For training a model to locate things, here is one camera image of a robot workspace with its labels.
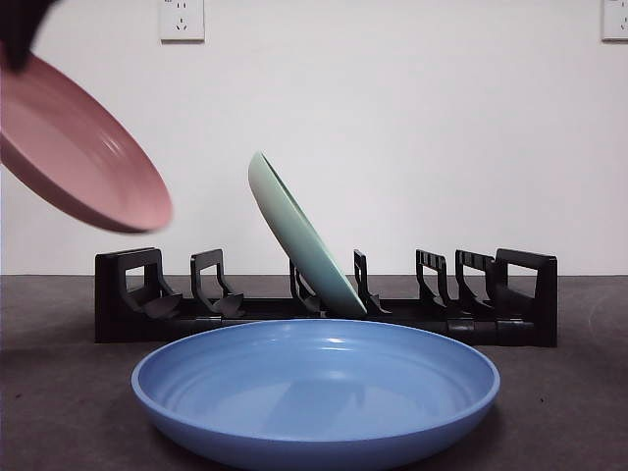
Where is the pink round plate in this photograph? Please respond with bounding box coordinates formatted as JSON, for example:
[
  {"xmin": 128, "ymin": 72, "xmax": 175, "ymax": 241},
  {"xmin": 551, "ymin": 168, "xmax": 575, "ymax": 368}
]
[{"xmin": 0, "ymin": 41, "xmax": 174, "ymax": 235}]

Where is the white wall socket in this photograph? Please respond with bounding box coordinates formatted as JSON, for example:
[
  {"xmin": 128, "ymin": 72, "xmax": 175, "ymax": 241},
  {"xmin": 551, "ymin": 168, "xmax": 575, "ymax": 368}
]
[
  {"xmin": 601, "ymin": 0, "xmax": 628, "ymax": 42},
  {"xmin": 159, "ymin": 0, "xmax": 205, "ymax": 43}
]

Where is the green round plate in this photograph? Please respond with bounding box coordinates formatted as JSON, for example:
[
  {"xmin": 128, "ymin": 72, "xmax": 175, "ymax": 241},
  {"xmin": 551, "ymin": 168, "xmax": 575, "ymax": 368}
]
[{"xmin": 246, "ymin": 150, "xmax": 368, "ymax": 316}]

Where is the blue round plate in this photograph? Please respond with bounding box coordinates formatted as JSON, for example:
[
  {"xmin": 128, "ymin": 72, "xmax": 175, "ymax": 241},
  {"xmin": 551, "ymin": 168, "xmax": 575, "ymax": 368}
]
[{"xmin": 130, "ymin": 318, "xmax": 501, "ymax": 471}]

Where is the black plastic dish rack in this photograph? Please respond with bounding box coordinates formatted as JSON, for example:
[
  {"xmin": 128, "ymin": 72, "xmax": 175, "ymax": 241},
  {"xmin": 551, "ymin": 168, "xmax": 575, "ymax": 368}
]
[{"xmin": 93, "ymin": 247, "xmax": 559, "ymax": 348}]

